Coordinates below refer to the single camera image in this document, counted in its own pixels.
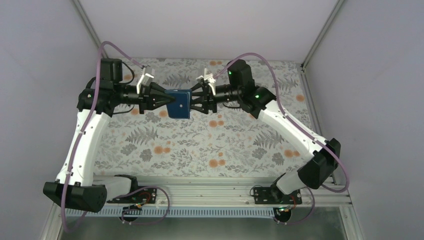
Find blue card holder wallet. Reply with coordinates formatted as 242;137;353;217
165;89;192;120

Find grey slotted cable duct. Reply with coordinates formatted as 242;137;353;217
65;206;275;219

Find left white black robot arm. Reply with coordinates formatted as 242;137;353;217
42;58;176;213

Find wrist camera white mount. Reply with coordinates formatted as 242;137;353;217
135;65;155;95
196;67;216;88

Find aluminium rail frame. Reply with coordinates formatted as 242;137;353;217
137;176;352;208

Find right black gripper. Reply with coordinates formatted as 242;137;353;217
184;83;241;115

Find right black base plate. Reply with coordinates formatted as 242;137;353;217
249;185;303;205

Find floral patterned table mat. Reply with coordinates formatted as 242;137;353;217
93;58;312;177

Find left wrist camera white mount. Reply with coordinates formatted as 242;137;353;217
135;65;155;95

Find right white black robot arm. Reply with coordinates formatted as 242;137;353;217
190;59;341;204

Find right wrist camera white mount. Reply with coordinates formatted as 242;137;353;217
196;67;216;88

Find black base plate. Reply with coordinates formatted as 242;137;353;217
249;185;303;205
107;188;157;205

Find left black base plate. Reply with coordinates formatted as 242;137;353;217
107;188;157;205

